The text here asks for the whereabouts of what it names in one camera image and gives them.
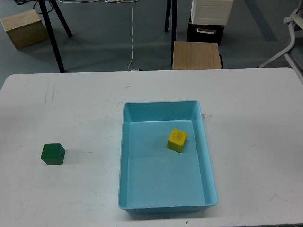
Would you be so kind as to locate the yellow wooden cube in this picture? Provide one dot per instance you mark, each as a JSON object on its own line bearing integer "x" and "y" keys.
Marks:
{"x": 176, "y": 140}

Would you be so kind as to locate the green wooden cube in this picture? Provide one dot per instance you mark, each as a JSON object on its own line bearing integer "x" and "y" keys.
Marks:
{"x": 53, "y": 154}

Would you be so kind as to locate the wooden box near table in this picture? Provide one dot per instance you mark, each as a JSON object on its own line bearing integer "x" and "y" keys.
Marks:
{"x": 196, "y": 56}

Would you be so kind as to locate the white appliance box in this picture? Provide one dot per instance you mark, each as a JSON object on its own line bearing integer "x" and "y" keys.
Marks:
{"x": 211, "y": 12}

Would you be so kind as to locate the wooden box far left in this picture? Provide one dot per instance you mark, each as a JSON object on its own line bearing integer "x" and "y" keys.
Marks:
{"x": 24, "y": 29}

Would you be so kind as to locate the light blue plastic bin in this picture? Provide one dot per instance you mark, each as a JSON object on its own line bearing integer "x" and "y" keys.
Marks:
{"x": 154, "y": 178}

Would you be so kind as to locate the black table legs centre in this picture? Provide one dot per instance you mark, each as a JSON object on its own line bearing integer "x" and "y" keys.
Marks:
{"x": 171, "y": 18}

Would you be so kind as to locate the black table legs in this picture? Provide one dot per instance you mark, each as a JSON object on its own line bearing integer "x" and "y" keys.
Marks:
{"x": 50, "y": 31}
{"x": 171, "y": 18}

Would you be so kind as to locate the black table legs left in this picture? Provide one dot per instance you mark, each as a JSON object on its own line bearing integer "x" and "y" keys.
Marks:
{"x": 50, "y": 31}

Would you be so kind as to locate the white office chair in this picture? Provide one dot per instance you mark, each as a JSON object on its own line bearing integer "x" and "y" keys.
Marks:
{"x": 293, "y": 53}

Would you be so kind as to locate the black crate with handle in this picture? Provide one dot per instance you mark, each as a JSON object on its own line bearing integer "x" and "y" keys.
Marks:
{"x": 204, "y": 33}

